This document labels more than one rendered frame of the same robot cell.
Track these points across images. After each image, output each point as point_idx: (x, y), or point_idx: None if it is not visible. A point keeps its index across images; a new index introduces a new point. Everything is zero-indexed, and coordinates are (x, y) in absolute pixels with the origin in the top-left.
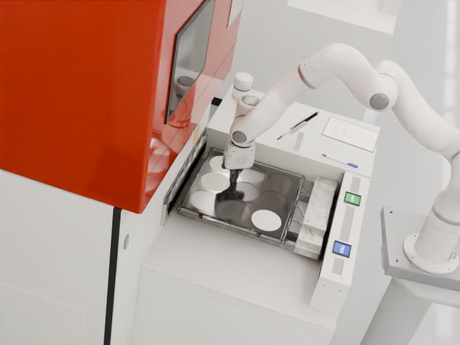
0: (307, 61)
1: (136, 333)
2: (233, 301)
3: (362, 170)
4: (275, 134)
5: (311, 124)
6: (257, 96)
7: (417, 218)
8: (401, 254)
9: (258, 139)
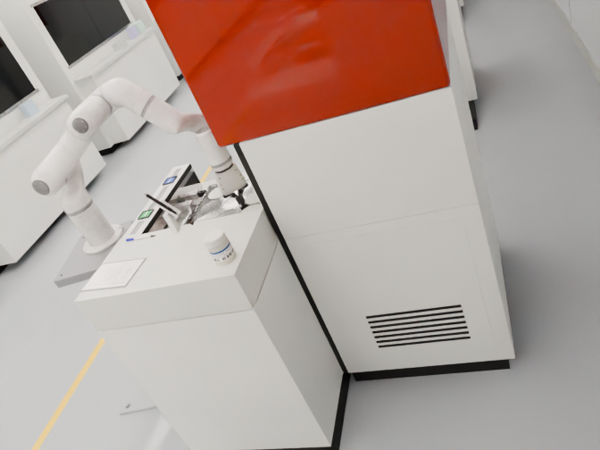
0: (145, 90)
1: None
2: None
3: (123, 241)
4: (194, 235)
5: (153, 264)
6: (204, 270)
7: (94, 265)
8: (126, 229)
9: (212, 220)
